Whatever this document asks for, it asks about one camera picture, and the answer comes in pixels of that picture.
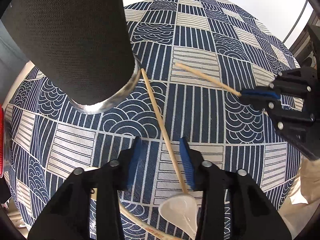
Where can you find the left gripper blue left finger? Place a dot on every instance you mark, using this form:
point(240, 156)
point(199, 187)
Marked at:
point(128, 162)

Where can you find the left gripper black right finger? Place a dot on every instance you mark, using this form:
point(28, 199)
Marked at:
point(192, 161)

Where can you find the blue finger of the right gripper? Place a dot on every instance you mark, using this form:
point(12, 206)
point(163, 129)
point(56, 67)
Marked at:
point(261, 92)
point(260, 103)

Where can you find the wooden chopstick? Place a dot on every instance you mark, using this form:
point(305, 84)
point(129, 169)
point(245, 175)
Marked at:
point(164, 133)
point(208, 78)

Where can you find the white sleeve forearm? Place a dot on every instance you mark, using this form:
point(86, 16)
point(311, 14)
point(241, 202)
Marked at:
point(303, 197)

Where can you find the blue patterned tablecloth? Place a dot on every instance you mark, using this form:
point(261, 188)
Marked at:
point(217, 37)

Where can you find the black metal utensil cup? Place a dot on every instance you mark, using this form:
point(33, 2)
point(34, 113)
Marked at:
point(82, 46)

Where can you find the red fruit bowl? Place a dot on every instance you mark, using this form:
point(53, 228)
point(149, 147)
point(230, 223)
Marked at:
point(1, 142)

